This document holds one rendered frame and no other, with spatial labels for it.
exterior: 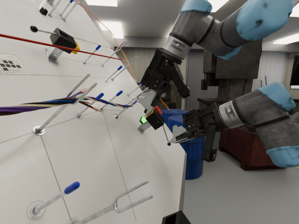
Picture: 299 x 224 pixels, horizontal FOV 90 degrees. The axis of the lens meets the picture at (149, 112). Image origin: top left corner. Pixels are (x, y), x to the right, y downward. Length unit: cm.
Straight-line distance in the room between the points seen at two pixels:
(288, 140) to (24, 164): 50
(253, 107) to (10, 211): 48
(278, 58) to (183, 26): 884
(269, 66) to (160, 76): 855
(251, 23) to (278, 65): 888
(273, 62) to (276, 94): 863
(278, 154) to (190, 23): 38
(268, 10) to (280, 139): 26
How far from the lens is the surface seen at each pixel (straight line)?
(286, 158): 46
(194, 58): 693
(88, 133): 37
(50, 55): 47
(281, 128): 45
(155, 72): 46
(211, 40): 48
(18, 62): 41
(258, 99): 45
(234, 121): 46
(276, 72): 918
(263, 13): 36
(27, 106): 21
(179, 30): 47
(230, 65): 373
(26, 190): 27
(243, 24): 38
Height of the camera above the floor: 125
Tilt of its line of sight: 10 degrees down
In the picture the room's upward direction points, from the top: straight up
